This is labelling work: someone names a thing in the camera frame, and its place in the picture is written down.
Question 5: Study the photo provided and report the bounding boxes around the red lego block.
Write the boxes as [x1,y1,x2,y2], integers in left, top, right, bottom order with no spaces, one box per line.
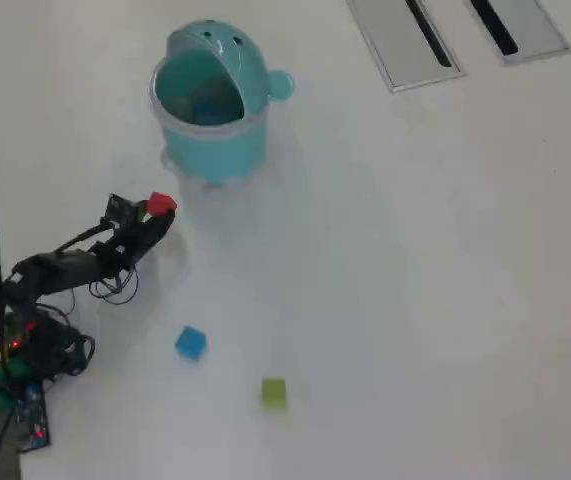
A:
[147,191,178,216]

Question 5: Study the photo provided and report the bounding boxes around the blue lego block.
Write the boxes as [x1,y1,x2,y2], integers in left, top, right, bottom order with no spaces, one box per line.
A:
[174,325,209,362]

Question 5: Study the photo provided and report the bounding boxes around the silver desk cable cover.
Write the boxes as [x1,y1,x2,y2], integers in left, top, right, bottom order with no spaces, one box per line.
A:
[464,0,571,68]
[345,0,467,94]

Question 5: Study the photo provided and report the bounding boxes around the green lego block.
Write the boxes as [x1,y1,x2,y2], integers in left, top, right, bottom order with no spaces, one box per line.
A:
[260,377,289,413]

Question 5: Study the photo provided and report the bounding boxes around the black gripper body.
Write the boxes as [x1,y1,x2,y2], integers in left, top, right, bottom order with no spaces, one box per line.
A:
[97,221,150,275]

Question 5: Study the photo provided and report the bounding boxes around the thin black arm wires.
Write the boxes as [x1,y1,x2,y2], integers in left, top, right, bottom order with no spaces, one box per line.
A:
[34,264,140,321]

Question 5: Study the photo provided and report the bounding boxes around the teal bin with swing lid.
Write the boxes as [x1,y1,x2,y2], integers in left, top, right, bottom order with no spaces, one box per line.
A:
[147,18,296,189]

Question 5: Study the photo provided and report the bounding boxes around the blue circuit board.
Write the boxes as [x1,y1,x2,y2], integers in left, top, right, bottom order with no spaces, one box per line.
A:
[12,382,52,454]

